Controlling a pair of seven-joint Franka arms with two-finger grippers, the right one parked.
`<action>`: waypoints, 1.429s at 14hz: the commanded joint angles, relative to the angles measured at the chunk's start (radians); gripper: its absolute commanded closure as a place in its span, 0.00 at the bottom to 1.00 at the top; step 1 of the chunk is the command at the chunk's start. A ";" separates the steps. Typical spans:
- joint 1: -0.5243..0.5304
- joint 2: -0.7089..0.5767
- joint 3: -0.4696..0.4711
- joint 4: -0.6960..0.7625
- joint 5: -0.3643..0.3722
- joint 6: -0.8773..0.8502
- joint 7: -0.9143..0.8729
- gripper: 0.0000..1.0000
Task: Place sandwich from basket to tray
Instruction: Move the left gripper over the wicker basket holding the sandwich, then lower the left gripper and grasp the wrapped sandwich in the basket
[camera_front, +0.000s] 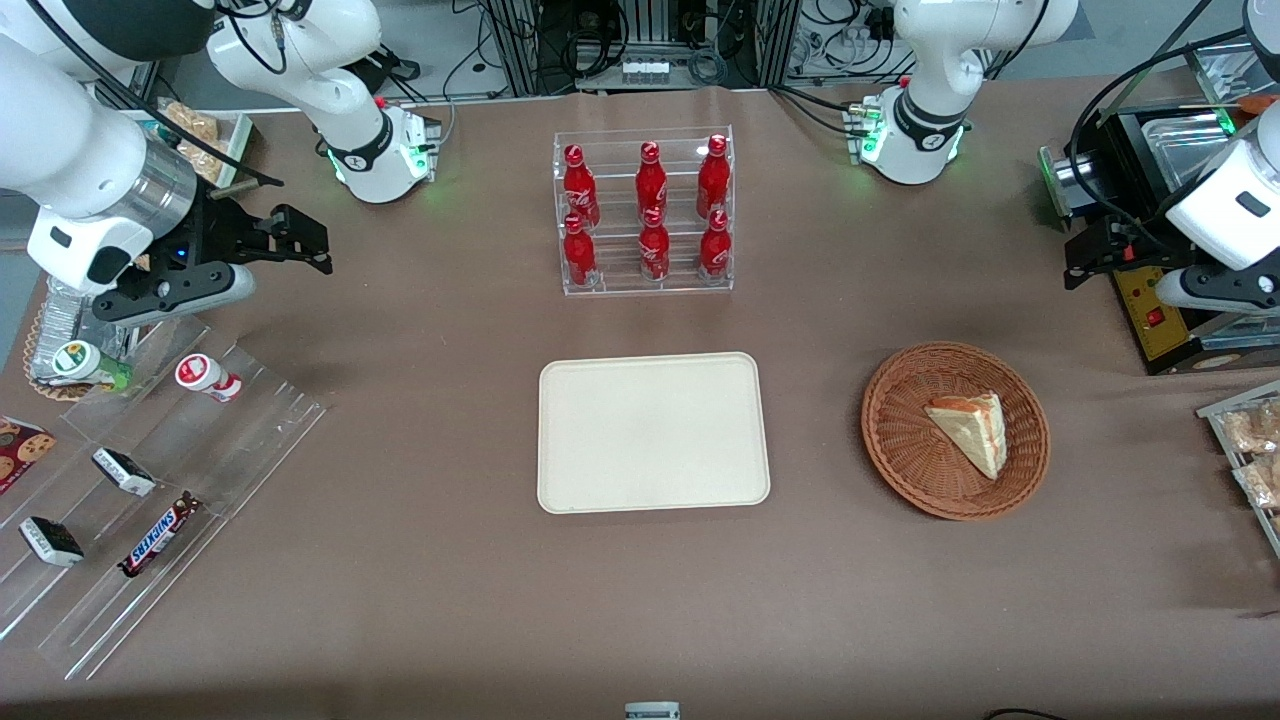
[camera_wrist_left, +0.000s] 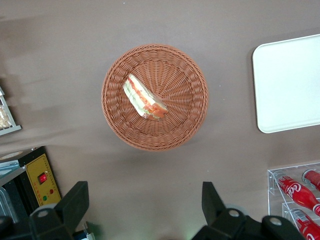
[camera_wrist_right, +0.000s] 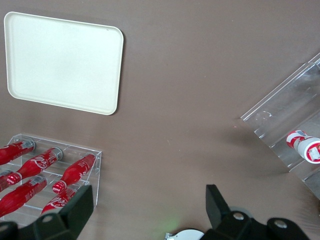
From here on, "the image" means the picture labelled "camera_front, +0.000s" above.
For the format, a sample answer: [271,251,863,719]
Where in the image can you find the clear acrylic bottle rack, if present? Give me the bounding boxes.
[552,126,736,297]

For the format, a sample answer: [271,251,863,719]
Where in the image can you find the grey wire bread tray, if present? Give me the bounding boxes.
[1197,380,1280,559]

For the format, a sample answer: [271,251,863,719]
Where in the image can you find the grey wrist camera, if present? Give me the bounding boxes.
[93,264,257,328]
[1152,262,1280,317]

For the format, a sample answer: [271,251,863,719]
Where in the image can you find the white tray with bread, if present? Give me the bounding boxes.
[130,98,256,191]

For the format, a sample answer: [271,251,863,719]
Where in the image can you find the small brown wicker basket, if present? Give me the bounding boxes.
[22,290,101,403]

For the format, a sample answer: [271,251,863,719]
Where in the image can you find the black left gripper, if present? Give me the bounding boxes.
[1063,214,1197,292]

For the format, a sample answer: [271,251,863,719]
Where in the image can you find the black countertop oven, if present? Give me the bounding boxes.
[1038,60,1280,377]

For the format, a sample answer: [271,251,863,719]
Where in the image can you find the triangular sandwich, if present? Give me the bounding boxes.
[923,391,1008,481]

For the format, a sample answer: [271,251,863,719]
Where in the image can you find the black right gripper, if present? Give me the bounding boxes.
[176,190,335,291]

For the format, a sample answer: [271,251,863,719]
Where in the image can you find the clear acrylic stepped display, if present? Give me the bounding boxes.
[0,318,329,681]

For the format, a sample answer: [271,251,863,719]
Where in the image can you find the bagged bread roll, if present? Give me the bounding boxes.
[1235,458,1280,511]
[1222,400,1280,457]

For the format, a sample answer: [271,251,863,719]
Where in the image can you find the green-capped yogurt bottle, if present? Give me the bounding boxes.
[52,340,133,392]

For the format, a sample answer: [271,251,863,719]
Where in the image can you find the aluminium equipment frame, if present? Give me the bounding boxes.
[480,0,801,97]

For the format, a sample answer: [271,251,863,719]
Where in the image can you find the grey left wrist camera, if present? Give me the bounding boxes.
[1152,262,1280,317]

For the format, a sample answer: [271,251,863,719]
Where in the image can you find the black white snack bar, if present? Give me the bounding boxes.
[92,447,158,498]
[19,516,85,568]

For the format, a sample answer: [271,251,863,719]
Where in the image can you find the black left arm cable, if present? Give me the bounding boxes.
[1064,25,1251,236]

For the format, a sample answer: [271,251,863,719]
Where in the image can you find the red cola bottle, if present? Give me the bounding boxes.
[697,134,732,220]
[562,144,601,228]
[562,214,598,289]
[636,141,669,221]
[699,209,732,280]
[639,207,672,283]

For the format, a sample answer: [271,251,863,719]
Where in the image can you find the red-capped yogurt bottle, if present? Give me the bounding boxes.
[175,353,244,404]

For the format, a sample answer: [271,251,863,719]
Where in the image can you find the cream plastic tray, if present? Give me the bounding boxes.
[537,351,772,515]

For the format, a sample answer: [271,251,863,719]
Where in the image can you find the chocolate chip cookie pack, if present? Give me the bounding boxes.
[0,416,57,496]

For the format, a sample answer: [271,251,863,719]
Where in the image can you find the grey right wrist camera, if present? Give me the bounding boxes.
[93,264,257,328]

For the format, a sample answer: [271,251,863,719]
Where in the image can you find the clear ridged plastic bottle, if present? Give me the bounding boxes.
[30,275,137,386]

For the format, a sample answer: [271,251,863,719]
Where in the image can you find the Snickers chocolate bar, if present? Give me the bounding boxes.
[118,492,203,579]

